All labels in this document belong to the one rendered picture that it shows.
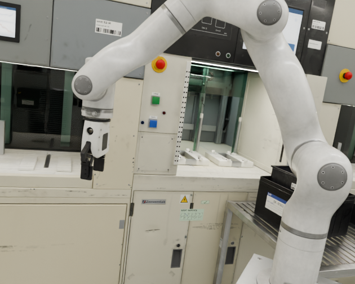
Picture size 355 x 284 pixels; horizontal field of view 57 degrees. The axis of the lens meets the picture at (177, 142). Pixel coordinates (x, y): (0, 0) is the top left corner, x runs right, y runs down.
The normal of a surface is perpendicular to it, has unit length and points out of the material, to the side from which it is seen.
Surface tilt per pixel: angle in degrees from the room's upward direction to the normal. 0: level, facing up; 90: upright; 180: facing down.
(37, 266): 90
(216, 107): 90
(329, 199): 128
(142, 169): 90
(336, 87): 90
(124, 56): 62
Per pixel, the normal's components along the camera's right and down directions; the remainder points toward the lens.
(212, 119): 0.30, 0.21
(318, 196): -0.27, 0.72
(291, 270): -0.50, 0.10
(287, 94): -0.35, 0.28
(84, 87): -0.12, 0.22
